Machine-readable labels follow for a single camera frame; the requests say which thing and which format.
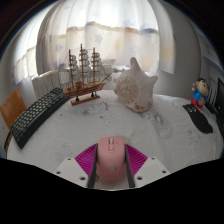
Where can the black keyboard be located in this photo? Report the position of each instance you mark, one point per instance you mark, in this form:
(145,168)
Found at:
(36,116)

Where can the white star-print curtain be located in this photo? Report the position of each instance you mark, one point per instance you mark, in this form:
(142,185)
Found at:
(106,30)

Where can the wooden model sailing ship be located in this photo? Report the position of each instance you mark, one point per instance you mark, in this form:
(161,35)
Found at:
(83,88)

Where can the wooden chair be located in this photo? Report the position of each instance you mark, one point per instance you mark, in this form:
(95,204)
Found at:
(11,108)

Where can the black monitor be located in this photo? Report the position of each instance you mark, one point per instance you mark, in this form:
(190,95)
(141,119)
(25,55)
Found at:
(220,100)

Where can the black cat-shaped mouse pad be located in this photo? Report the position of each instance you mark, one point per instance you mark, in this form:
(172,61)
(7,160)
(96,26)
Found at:
(199,120)

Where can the white printed tablecloth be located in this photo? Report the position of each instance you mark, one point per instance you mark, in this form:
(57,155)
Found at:
(83,128)

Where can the pink computer mouse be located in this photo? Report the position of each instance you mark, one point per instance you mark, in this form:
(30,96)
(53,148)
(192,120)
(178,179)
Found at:
(111,160)

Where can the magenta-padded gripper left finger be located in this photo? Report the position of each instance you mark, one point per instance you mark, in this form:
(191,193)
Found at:
(85,160)

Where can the cartoon boy figurine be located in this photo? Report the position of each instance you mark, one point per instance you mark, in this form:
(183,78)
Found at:
(200,93)

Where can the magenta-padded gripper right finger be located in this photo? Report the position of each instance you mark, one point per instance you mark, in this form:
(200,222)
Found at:
(136,160)

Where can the large white conch shell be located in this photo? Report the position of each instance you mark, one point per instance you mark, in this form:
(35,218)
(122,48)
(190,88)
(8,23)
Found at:
(136,88)

